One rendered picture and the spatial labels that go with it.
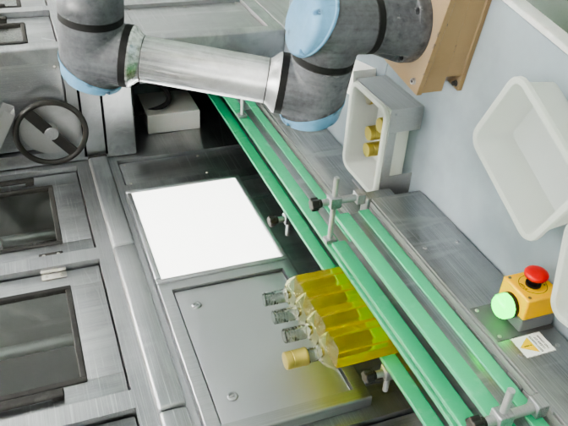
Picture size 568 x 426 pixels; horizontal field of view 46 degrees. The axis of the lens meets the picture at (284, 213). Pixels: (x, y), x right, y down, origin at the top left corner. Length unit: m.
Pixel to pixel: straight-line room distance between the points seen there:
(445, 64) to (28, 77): 1.24
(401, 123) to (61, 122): 1.08
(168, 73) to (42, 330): 0.69
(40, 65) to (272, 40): 0.70
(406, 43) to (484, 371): 0.58
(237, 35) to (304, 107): 0.91
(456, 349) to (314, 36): 0.58
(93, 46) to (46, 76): 0.84
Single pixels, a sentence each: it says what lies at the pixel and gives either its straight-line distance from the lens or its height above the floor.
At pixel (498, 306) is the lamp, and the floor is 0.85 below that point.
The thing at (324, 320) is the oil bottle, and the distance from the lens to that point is 1.33.
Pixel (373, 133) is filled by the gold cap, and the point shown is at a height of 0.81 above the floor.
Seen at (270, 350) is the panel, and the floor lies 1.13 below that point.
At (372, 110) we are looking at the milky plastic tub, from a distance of 1.62.
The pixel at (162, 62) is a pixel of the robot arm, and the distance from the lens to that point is 1.27.
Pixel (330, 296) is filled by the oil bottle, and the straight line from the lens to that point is 1.39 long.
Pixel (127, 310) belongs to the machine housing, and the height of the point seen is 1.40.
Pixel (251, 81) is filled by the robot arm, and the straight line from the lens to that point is 1.26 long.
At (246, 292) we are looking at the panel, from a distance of 1.62.
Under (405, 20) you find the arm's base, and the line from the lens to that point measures 1.25.
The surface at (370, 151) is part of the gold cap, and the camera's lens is 1.59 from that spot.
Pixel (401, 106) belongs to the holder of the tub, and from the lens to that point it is 1.46.
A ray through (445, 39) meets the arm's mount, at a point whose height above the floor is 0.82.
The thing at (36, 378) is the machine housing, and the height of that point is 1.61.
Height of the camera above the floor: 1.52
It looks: 19 degrees down
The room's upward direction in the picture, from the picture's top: 100 degrees counter-clockwise
